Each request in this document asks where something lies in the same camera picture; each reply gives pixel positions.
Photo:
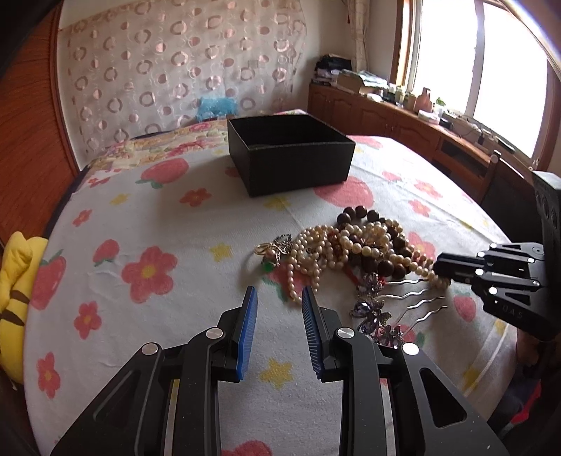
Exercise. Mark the dark chair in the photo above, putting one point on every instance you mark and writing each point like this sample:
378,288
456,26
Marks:
504,197

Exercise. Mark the blue plastic bag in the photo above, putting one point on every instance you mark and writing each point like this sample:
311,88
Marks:
217,108

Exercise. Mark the window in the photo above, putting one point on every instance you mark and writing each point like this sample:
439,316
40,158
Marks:
442,52

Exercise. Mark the wooden headboard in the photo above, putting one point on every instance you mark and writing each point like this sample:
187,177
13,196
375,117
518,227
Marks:
30,153

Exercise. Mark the pink bottle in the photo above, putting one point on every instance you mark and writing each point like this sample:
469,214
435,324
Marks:
423,100

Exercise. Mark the yellow plush toy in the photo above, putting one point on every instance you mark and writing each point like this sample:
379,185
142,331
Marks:
17,272

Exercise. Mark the purple crystal hair comb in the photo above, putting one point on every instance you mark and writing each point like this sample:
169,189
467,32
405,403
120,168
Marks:
372,309

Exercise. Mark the lace curtain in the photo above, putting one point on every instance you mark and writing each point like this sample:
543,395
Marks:
361,35

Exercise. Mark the pile of dark clothes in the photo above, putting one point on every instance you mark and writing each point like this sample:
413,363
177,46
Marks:
331,70

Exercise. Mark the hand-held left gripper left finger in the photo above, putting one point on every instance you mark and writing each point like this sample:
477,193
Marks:
247,333

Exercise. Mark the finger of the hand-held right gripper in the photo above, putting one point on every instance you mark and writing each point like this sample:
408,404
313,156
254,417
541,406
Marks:
456,262
504,280

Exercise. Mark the wooden cabinet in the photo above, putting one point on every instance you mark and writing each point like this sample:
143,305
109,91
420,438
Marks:
372,116

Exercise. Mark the stack of books and papers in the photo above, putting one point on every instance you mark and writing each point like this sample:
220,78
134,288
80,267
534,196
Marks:
359,81

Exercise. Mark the black jewelry box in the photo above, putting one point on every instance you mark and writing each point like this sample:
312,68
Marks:
298,171

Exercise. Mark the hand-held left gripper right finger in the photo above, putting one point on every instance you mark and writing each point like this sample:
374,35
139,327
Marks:
312,333

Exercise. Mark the circle patterned curtain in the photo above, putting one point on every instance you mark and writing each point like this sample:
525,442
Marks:
175,65

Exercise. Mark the floral blanket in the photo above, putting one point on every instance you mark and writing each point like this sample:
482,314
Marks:
184,140

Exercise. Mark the strawberry print bedsheet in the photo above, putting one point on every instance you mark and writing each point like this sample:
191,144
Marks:
175,219

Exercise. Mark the white packet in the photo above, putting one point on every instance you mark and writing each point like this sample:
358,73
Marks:
428,116

